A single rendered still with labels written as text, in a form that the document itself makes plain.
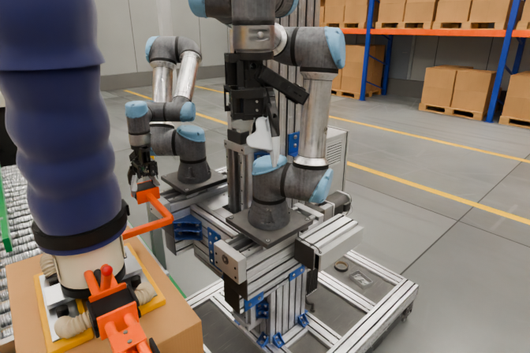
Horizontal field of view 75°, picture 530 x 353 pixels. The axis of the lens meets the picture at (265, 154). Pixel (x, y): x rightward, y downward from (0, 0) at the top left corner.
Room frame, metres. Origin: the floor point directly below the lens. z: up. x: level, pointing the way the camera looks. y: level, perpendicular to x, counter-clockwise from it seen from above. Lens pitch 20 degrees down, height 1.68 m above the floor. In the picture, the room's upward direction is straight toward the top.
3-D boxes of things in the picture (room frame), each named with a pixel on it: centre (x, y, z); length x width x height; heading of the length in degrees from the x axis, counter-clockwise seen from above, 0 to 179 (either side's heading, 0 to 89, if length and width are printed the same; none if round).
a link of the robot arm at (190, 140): (1.44, 0.33, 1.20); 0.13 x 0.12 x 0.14; 90
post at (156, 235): (1.87, 0.68, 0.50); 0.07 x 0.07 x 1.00; 38
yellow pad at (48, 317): (0.76, 0.57, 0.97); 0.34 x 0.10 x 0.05; 37
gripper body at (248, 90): (0.65, 0.03, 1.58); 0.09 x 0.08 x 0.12; 109
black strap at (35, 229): (0.82, 0.49, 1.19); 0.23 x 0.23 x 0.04
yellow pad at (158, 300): (0.88, 0.42, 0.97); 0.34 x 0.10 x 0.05; 37
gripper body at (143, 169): (1.19, 0.45, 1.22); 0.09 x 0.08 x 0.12; 37
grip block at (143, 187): (1.21, 0.47, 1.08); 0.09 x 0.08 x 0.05; 127
